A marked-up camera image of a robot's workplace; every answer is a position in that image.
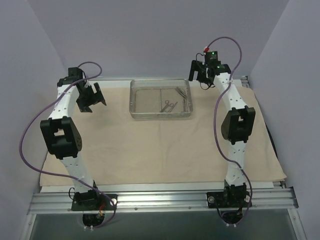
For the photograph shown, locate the steel surgical scissors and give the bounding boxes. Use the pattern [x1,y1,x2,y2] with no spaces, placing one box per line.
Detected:
[160,100,177,113]

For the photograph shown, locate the beige cloth wrap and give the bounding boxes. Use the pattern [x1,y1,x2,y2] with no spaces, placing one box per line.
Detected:
[39,86,288,187]

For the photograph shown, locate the wire mesh instrument tray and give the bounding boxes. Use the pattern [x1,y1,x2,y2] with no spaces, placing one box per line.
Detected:
[129,79,193,120]

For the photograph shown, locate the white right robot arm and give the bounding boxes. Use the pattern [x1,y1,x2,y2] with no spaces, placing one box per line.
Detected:
[188,60,256,207]

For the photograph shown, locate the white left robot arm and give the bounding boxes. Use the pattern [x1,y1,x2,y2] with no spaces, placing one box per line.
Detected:
[40,67,107,210]

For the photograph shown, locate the steel forceps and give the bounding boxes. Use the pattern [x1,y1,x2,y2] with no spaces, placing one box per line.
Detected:
[175,87,187,99]

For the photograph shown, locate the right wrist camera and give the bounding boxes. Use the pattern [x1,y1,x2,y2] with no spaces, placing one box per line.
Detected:
[204,51,221,66]

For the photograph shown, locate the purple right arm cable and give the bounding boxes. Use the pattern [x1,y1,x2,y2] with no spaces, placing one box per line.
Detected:
[204,36,253,226]

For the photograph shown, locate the aluminium table edge rail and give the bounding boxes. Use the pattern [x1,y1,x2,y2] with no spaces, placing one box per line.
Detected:
[240,75,250,88]

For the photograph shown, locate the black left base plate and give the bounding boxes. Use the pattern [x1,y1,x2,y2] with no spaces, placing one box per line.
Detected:
[71,191,117,212]

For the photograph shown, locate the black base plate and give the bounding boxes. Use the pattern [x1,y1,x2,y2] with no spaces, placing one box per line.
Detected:
[206,191,252,209]
[71,191,117,212]

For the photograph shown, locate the aluminium front rail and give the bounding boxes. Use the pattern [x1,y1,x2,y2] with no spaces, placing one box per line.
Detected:
[28,188,298,214]

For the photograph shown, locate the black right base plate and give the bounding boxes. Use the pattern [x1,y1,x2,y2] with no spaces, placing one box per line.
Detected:
[206,191,252,209]

